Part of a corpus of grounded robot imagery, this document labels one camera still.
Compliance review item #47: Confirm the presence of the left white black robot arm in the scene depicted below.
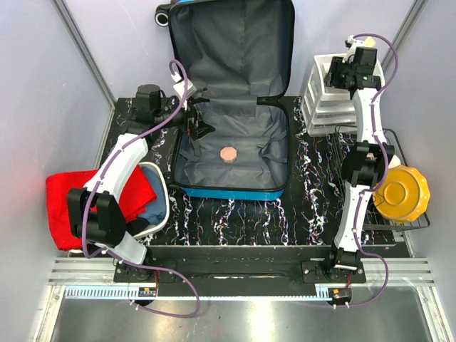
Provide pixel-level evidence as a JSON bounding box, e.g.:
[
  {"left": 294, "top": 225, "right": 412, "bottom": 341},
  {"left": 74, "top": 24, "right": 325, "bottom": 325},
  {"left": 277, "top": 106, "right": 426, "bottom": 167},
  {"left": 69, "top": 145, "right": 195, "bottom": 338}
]
[{"left": 67, "top": 81, "right": 214, "bottom": 282}]

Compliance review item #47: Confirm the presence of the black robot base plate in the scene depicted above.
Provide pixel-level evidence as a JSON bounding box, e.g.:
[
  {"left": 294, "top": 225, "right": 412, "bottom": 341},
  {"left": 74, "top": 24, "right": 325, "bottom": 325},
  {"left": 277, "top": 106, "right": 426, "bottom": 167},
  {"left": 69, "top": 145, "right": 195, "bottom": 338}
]
[{"left": 146, "top": 244, "right": 411, "bottom": 284}]

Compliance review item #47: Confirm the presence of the red garment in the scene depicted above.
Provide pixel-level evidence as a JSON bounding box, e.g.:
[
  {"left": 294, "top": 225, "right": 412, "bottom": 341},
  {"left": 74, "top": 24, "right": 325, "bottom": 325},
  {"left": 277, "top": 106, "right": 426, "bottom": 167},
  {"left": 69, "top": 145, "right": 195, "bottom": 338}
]
[{"left": 46, "top": 166, "right": 157, "bottom": 251}]

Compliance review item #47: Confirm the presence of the white plastic basin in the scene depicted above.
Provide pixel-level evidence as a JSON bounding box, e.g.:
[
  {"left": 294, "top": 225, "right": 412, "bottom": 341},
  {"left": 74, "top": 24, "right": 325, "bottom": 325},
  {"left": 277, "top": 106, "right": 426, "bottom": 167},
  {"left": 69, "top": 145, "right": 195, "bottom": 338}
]
[{"left": 67, "top": 162, "right": 170, "bottom": 249}]

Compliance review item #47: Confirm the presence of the blue fish print suitcase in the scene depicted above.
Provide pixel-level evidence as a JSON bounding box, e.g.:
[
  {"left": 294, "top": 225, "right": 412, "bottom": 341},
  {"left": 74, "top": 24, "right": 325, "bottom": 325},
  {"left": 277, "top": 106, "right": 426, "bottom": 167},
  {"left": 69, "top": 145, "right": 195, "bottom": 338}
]
[{"left": 155, "top": 0, "right": 295, "bottom": 201}]

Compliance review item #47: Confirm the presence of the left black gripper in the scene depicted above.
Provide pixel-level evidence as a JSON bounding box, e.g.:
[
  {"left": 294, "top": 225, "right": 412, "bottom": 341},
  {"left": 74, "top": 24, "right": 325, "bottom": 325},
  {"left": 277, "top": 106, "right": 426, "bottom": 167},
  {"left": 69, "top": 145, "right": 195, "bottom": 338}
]
[{"left": 154, "top": 96, "right": 215, "bottom": 140}]

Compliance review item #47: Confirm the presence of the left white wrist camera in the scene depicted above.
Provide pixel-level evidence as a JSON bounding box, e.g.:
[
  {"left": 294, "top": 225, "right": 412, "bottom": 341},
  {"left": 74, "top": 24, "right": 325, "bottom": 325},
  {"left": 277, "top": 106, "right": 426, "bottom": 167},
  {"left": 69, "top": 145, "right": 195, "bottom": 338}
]
[{"left": 171, "top": 72, "right": 197, "bottom": 100}]

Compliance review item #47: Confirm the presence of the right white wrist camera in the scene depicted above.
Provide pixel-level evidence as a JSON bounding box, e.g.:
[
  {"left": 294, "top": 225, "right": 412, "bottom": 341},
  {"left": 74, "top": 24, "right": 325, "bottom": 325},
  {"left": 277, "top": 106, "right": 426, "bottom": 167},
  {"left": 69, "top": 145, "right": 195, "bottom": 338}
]
[{"left": 343, "top": 35, "right": 366, "bottom": 63}]

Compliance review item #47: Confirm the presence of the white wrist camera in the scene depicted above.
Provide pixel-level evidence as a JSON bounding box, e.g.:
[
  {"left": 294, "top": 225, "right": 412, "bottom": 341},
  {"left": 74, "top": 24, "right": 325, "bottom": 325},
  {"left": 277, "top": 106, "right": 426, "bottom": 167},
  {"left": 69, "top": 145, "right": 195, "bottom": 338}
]
[
  {"left": 171, "top": 72, "right": 197, "bottom": 100},
  {"left": 343, "top": 35, "right": 366, "bottom": 63}
]

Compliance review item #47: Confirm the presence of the aluminium slotted rail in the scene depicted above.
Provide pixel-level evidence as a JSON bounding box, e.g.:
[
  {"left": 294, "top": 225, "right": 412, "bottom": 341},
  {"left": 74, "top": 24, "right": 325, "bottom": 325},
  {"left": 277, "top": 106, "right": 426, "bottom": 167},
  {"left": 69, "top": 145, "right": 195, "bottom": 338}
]
[{"left": 48, "top": 258, "right": 435, "bottom": 301}]

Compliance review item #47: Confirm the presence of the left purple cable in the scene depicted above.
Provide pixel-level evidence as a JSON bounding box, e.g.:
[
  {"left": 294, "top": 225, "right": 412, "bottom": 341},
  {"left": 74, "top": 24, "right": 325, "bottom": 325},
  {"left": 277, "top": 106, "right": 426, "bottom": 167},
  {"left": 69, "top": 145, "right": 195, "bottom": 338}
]
[{"left": 81, "top": 59, "right": 201, "bottom": 317}]

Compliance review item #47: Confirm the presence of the blue garment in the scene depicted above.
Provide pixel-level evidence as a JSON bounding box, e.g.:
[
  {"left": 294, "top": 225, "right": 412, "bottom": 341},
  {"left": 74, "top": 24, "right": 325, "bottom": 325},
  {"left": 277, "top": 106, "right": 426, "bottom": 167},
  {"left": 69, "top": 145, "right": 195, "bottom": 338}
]
[{"left": 138, "top": 166, "right": 167, "bottom": 225}]

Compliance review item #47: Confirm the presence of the pink cup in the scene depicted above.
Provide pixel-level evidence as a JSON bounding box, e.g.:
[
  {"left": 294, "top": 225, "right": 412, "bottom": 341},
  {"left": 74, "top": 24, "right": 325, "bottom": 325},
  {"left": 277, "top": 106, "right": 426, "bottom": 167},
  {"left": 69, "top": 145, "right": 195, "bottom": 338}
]
[{"left": 388, "top": 155, "right": 401, "bottom": 169}]

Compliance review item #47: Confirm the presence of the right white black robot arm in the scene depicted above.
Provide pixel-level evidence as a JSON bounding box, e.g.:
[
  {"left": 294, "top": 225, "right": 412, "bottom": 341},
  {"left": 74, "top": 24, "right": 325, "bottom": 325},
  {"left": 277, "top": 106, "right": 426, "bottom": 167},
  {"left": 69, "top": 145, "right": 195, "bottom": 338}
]
[{"left": 321, "top": 46, "right": 395, "bottom": 283}]

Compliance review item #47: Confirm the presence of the yellow scalloped plate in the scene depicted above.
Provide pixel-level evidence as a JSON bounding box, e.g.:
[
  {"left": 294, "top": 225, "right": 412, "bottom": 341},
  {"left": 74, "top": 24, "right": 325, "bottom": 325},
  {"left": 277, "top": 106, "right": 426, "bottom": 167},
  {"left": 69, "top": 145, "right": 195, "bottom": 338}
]
[{"left": 373, "top": 165, "right": 431, "bottom": 224}]

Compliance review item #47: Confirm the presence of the white plastic drawer organizer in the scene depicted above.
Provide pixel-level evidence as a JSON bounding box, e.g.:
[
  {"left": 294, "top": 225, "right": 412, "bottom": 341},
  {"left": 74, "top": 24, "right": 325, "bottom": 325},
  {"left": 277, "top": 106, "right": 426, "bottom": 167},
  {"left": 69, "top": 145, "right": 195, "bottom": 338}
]
[{"left": 301, "top": 48, "right": 385, "bottom": 143}]

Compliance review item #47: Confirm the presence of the black wire dish rack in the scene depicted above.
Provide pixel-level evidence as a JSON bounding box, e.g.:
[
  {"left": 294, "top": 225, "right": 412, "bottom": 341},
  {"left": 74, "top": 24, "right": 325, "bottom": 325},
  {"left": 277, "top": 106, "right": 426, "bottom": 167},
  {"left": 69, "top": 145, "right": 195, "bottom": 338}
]
[{"left": 329, "top": 125, "right": 430, "bottom": 232}]

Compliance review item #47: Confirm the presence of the black garment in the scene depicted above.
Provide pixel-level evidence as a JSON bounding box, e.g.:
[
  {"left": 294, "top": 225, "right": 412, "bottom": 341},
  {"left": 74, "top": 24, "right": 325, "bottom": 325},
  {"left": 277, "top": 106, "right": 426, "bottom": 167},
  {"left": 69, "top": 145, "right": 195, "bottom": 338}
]
[{"left": 126, "top": 217, "right": 150, "bottom": 236}]

